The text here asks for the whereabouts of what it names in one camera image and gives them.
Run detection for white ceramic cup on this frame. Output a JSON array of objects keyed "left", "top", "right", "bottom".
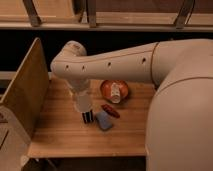
[{"left": 74, "top": 94, "right": 92, "bottom": 113}]

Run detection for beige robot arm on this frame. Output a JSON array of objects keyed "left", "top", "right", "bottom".
[{"left": 50, "top": 39, "right": 213, "bottom": 171}]

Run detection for black white striped eraser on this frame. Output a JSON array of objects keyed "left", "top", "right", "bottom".
[{"left": 82, "top": 110, "right": 94, "bottom": 124}]

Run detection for orange round plate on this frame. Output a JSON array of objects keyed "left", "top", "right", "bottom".
[{"left": 100, "top": 80, "right": 129, "bottom": 104}]

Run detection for red brown small object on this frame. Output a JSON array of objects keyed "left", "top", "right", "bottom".
[{"left": 102, "top": 104, "right": 120, "bottom": 118}]

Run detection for left wooden side panel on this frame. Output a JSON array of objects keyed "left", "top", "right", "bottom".
[{"left": 0, "top": 38, "right": 49, "bottom": 141}]

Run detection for wooden shelf rail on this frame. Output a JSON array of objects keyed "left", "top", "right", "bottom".
[{"left": 0, "top": 0, "right": 213, "bottom": 33}]

